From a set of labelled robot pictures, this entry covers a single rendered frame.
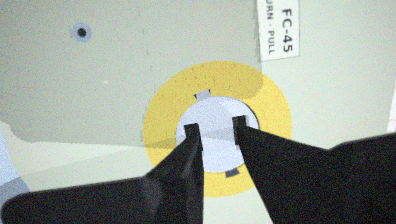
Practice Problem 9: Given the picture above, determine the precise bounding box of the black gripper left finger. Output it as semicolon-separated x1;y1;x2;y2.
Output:
0;132;204;224

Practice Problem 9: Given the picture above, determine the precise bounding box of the grey round cartridge with two slots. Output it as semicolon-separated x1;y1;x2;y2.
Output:
176;89;259;173

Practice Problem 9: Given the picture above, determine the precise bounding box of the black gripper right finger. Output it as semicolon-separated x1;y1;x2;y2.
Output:
236;125;396;224

